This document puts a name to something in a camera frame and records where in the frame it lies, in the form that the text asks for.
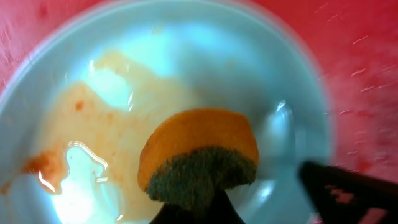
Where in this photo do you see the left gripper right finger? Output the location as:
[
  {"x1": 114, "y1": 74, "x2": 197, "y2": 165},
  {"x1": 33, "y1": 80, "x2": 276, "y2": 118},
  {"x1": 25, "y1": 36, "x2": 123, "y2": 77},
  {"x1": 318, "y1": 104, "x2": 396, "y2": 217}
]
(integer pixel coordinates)
[{"x1": 198, "y1": 190, "x2": 244, "y2": 224}]

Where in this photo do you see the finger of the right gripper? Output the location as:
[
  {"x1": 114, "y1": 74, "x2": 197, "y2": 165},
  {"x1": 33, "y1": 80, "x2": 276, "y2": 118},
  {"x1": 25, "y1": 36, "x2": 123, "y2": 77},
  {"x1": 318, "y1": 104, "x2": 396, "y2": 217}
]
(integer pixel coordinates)
[{"x1": 298, "y1": 161, "x2": 397, "y2": 224}]

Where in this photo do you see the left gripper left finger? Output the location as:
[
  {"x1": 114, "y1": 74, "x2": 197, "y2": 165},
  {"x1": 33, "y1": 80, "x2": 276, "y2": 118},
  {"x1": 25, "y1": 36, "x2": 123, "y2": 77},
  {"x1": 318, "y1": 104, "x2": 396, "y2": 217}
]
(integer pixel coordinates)
[{"x1": 149, "y1": 204, "x2": 198, "y2": 224}]

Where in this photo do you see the green and orange sponge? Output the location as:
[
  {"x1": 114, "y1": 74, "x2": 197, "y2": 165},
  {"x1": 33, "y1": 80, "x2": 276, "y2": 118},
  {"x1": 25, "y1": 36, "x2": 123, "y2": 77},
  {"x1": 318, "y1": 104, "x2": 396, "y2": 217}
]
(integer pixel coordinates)
[{"x1": 137, "y1": 108, "x2": 259, "y2": 210}]

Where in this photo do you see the white plate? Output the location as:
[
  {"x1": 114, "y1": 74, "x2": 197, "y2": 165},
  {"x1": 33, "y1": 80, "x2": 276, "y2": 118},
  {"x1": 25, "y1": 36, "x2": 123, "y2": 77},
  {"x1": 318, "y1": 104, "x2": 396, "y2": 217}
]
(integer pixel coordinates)
[{"x1": 1, "y1": 1, "x2": 333, "y2": 223}]

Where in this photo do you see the red plastic serving tray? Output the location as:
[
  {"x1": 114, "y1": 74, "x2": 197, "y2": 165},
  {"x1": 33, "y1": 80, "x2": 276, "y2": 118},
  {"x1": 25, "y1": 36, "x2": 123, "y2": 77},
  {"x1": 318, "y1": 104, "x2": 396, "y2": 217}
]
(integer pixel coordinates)
[{"x1": 1, "y1": 0, "x2": 397, "y2": 180}]

